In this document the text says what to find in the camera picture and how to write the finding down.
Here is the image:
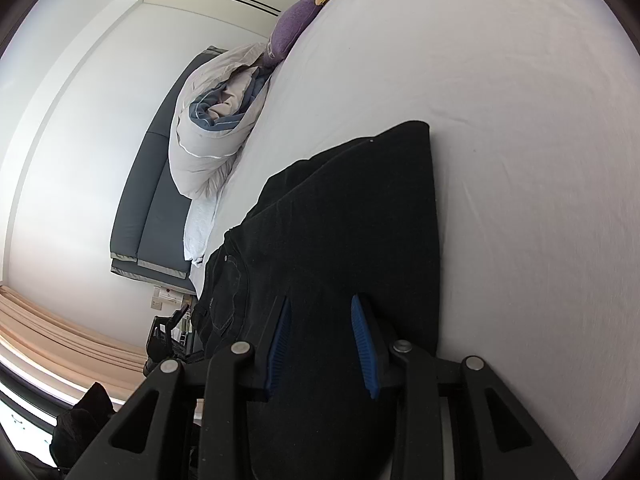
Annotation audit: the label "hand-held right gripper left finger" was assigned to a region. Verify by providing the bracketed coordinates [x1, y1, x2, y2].
[65, 296, 293, 480]

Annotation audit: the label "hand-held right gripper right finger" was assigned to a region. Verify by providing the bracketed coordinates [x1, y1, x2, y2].
[350, 294, 578, 480]

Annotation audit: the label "black pants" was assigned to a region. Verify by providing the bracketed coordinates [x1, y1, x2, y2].
[191, 121, 441, 480]

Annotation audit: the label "beige curtain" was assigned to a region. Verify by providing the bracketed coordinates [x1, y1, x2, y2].
[0, 285, 151, 406]

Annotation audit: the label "white pillow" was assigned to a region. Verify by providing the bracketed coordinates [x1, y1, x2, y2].
[183, 195, 221, 266]

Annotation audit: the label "dark cloth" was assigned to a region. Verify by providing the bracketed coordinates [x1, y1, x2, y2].
[50, 382, 117, 476]

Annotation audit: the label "grey padded headboard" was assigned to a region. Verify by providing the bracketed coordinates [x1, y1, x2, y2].
[110, 46, 228, 293]

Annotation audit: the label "rolled beige and blue duvet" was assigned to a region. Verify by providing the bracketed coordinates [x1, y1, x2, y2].
[167, 42, 273, 200]

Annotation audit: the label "bed with white sheet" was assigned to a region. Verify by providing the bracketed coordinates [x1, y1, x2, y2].
[182, 0, 640, 480]

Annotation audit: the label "purple cushion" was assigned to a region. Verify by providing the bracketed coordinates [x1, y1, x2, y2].
[267, 0, 326, 68]

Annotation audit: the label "white wardrobe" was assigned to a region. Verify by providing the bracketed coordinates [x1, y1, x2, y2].
[142, 0, 326, 41]

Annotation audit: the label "white bedside wall socket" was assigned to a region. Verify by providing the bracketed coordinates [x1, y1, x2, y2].
[150, 287, 183, 311]

